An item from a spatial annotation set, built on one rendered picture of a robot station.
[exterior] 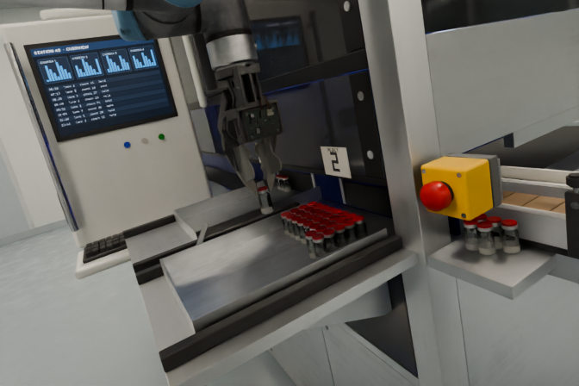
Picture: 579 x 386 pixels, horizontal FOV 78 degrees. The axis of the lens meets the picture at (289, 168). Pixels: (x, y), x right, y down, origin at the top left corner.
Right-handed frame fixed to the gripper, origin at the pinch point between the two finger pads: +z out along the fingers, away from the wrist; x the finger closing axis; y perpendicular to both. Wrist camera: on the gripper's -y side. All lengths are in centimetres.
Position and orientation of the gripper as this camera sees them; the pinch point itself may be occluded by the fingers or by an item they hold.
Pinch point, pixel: (259, 185)
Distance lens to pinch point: 63.2
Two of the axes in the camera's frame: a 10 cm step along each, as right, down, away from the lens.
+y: 4.5, 0.7, -8.9
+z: 2.1, 9.6, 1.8
